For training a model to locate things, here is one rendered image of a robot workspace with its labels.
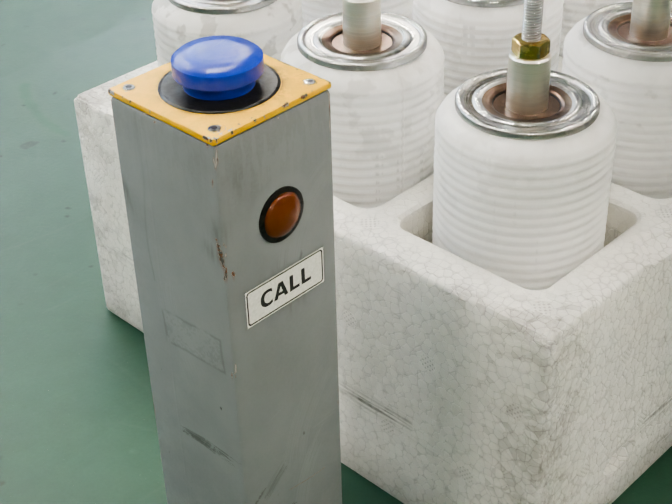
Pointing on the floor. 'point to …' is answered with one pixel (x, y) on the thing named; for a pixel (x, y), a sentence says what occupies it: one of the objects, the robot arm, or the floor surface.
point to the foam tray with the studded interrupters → (467, 346)
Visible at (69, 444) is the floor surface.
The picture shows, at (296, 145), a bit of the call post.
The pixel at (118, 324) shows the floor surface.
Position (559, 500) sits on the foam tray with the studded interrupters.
